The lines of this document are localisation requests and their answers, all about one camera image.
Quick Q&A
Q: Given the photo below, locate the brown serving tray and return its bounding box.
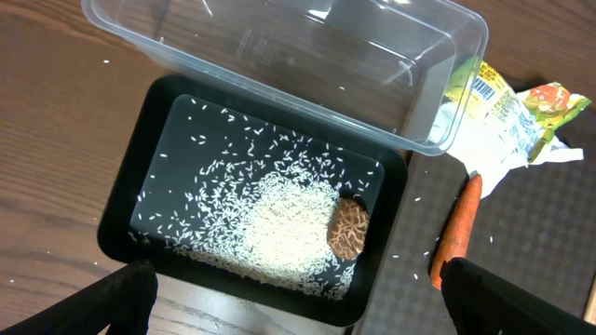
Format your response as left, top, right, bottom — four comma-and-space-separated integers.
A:
355, 107, 595, 334

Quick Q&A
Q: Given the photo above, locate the spilled white rice pile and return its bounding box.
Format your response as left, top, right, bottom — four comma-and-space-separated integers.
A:
129, 95, 383, 300

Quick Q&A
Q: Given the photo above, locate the orange carrot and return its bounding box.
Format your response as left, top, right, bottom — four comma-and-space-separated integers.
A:
430, 174, 482, 290

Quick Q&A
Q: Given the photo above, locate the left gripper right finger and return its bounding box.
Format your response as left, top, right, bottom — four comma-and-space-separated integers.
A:
440, 258, 595, 335

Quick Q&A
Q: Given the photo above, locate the black waste tray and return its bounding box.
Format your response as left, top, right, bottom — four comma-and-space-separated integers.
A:
98, 75, 408, 327

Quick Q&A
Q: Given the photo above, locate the yellow green snack wrapper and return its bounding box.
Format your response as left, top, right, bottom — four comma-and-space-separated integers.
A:
445, 58, 591, 156

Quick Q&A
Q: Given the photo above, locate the clear plastic bin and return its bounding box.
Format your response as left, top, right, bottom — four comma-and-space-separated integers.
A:
81, 0, 489, 155

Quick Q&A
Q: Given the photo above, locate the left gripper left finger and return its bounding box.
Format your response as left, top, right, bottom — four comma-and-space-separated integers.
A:
1, 260, 158, 335

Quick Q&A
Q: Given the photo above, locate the crumpled white napkin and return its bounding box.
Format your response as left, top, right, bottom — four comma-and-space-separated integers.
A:
447, 103, 584, 197

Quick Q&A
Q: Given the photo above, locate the brown mushroom food scrap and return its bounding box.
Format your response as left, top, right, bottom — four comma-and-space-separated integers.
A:
327, 198, 370, 261

